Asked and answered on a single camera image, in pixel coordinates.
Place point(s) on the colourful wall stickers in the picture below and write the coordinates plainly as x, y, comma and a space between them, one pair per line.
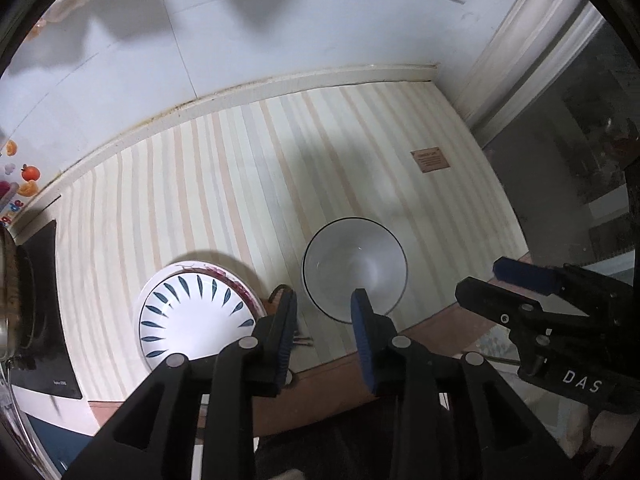
30, 174

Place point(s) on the pink floral white plate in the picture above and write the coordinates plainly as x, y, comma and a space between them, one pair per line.
240, 287

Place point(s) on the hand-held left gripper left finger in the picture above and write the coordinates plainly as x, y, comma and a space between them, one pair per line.
286, 345

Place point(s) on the small brown cloth label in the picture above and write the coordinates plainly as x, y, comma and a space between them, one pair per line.
430, 159

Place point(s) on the blue leaf pattern plate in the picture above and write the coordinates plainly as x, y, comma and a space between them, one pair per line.
195, 320

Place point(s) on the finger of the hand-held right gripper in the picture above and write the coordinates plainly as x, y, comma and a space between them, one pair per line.
525, 272
500, 305

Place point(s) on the glass sliding door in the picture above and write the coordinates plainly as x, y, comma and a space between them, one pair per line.
575, 135

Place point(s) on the striped tablecloth with cat print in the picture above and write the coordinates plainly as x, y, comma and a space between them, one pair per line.
200, 185

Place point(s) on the white bowl with dark rim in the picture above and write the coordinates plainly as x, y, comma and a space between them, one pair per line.
340, 265

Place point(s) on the dark blue base cabinet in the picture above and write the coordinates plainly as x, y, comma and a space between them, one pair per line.
60, 440

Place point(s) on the black induction cooktop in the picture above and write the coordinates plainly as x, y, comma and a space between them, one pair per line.
45, 310

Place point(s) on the clear plastic bag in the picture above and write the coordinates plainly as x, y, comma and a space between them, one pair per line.
65, 5

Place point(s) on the metal pot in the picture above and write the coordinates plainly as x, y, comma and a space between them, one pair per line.
12, 290

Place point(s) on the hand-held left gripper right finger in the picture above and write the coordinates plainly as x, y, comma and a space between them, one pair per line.
362, 340

